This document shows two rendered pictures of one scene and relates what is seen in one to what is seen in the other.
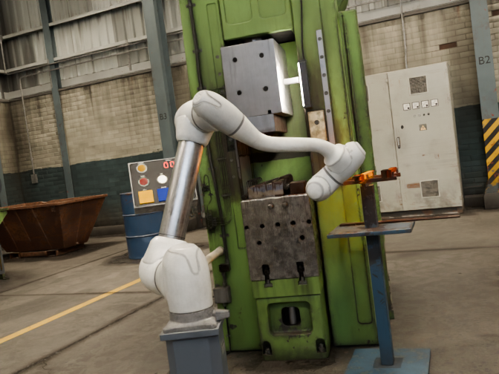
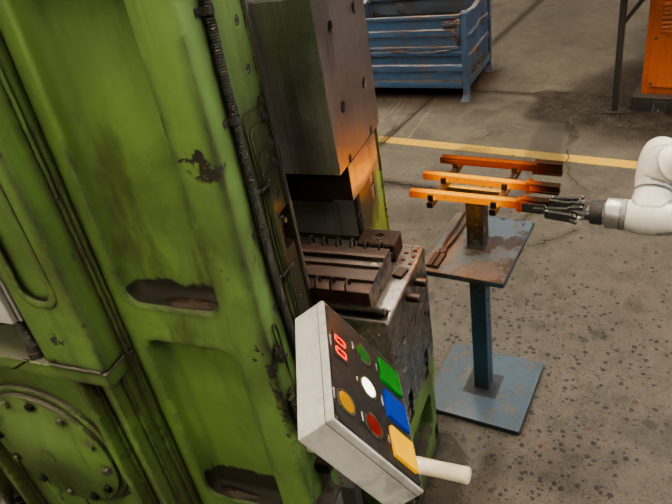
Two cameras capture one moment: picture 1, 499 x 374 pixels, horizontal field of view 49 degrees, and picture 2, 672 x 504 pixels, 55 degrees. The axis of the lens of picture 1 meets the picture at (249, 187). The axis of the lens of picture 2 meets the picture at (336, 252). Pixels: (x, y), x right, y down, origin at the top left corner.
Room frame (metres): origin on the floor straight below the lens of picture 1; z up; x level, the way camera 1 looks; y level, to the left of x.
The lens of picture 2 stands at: (2.80, 1.38, 2.03)
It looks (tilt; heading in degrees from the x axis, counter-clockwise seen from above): 33 degrees down; 284
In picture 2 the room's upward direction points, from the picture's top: 11 degrees counter-clockwise
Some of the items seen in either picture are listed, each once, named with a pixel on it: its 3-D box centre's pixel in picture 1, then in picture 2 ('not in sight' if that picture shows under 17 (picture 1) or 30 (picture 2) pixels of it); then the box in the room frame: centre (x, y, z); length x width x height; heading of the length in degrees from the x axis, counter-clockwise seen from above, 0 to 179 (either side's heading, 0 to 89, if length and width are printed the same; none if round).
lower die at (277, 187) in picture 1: (272, 186); (313, 272); (3.25, -0.13, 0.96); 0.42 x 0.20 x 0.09; 167
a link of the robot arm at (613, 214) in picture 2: not in sight; (614, 213); (2.37, -0.32, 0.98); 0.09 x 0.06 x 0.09; 70
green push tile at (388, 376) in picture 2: not in sight; (387, 378); (2.99, 0.36, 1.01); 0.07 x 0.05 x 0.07; 102
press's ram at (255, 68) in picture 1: (265, 82); (277, 66); (3.24, -0.17, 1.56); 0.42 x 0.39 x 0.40; 167
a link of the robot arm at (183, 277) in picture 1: (185, 275); not in sight; (1.91, 0.26, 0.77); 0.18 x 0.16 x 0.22; 33
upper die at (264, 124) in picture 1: (263, 125); (290, 163); (3.25, -0.13, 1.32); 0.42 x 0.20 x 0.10; 167
